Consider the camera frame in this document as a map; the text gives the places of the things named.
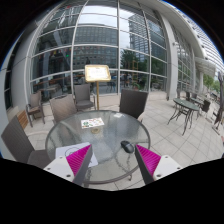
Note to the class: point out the small round table base disc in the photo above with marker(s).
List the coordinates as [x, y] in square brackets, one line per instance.
[95, 130]

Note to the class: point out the grey armchair behind stand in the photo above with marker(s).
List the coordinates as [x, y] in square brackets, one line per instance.
[82, 97]

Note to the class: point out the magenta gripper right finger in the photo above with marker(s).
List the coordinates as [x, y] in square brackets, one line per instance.
[154, 167]

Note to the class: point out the white paper sheet with circle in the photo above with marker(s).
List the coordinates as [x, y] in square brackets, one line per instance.
[67, 150]

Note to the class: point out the golden menu stand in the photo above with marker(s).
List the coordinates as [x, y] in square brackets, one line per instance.
[97, 74]

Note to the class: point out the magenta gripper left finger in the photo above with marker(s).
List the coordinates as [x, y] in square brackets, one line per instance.
[72, 167]

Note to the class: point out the green round side table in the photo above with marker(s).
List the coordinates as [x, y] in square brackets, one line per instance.
[186, 108]

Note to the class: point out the dark chair at side table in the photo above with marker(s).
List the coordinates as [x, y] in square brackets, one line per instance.
[204, 106]

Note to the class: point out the grey wicker chair near left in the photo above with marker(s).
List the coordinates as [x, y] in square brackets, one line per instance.
[21, 148]

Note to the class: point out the grey wicker chair back right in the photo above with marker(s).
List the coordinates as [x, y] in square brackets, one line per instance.
[133, 102]

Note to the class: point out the grey wicker chair back left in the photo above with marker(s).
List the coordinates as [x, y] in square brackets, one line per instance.
[62, 107]

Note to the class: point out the grey wicker chair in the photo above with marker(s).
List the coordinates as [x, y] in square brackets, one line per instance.
[21, 148]
[133, 102]
[62, 107]

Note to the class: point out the colourful menu card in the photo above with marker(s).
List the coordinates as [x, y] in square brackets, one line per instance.
[91, 123]

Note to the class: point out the round glass table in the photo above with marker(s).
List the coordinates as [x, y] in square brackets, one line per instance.
[113, 162]

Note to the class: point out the brown chair far left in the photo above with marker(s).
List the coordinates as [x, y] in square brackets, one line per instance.
[34, 107]

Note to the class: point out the black computer mouse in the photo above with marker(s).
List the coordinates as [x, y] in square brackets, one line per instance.
[127, 146]

